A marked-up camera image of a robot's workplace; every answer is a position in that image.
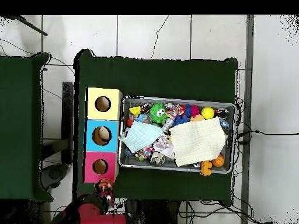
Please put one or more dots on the dark thin rod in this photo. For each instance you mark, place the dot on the dark thin rod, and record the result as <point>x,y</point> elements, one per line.
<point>32,27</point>

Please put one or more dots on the blue spiky ball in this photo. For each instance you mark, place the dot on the blue spiky ball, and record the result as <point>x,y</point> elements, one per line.
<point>181,120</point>

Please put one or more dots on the black stand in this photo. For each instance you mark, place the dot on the black stand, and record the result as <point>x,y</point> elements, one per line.
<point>67,112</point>

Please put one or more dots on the dark green side tablecloth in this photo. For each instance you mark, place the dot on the dark green side tablecloth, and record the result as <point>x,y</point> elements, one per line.
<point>16,128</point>

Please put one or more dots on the small orange tiger toy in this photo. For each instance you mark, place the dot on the small orange tiger toy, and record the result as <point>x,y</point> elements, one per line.
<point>104,183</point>

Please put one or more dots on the silver toy car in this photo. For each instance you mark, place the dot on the silver toy car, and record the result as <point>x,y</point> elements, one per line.
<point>168,123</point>

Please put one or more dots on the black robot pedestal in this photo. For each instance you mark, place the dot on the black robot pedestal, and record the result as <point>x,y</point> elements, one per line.
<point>151,213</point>

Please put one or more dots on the yellow ball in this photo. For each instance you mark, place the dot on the yellow ball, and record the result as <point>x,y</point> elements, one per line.
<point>207,113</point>

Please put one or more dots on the green spiky toy with eyes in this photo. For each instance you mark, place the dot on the green spiky toy with eyes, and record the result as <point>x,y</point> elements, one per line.
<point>156,116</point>

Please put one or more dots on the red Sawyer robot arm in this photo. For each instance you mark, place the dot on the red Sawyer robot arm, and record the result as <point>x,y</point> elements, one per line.
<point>98,215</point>

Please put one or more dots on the yellow cheese wedge toy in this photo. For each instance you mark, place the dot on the yellow cheese wedge toy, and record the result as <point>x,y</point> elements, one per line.
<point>135,110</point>

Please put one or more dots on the cream muslin cloth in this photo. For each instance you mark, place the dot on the cream muslin cloth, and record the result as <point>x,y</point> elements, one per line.
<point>198,142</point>

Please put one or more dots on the light blue muslin cloth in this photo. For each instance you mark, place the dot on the light blue muslin cloth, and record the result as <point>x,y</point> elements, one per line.
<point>140,137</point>

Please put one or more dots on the orange plastic toy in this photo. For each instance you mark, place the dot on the orange plastic toy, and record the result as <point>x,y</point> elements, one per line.
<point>206,168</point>

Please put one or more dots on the small orange basketball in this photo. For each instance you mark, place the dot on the small orange basketball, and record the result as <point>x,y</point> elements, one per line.
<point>218,161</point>

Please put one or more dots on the wooden box with three holes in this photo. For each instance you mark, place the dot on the wooden box with three holes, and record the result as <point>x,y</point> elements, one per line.
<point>112,144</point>

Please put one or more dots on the grey plastic base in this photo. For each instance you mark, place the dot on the grey plastic base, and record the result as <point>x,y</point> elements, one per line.
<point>55,173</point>

